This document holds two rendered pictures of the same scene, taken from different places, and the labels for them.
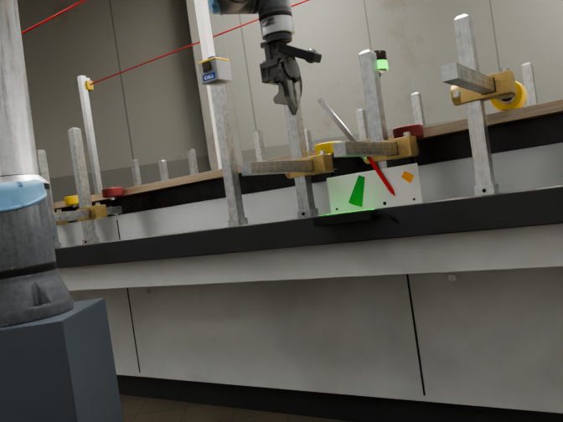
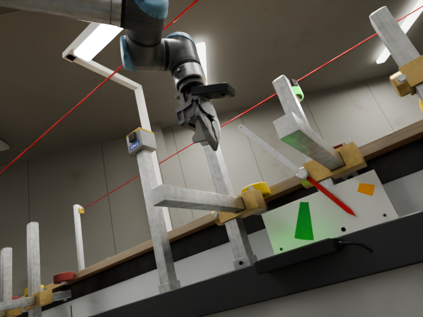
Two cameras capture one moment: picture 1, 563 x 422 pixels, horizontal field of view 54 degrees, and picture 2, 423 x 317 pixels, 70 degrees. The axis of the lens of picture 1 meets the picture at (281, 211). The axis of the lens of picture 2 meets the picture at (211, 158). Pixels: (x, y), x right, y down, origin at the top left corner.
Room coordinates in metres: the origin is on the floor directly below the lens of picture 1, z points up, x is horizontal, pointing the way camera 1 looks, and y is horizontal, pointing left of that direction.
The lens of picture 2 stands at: (0.81, 0.00, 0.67)
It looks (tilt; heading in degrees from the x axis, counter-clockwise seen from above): 23 degrees up; 355
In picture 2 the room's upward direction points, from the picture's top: 16 degrees counter-clockwise
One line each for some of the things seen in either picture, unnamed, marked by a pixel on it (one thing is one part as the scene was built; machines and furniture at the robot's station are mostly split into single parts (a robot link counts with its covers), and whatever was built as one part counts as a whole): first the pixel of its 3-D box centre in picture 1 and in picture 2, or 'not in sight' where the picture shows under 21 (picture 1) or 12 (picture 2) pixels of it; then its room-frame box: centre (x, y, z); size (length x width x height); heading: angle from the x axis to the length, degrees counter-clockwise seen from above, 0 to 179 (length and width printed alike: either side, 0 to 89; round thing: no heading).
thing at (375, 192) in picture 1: (372, 189); (321, 216); (1.44, -0.24, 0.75); 0.26 x 0.01 x 0.10; 56
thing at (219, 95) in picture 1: (227, 154); (155, 214); (1.73, 0.14, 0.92); 0.05 x 0.04 x 0.45; 56
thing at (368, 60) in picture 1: (379, 141); (315, 161); (1.44, -0.28, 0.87); 0.03 x 0.03 x 0.48; 56
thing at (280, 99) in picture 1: (283, 99); (201, 136); (1.49, -0.05, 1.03); 0.06 x 0.03 x 0.09; 56
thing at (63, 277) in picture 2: (114, 201); (63, 286); (2.22, 0.66, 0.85); 0.08 x 0.08 x 0.11
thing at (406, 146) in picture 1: (389, 150); (330, 167); (1.43, -0.30, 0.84); 0.13 x 0.06 x 0.05; 56
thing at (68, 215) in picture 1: (72, 215); (14, 304); (2.05, 0.77, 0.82); 0.43 x 0.03 x 0.04; 146
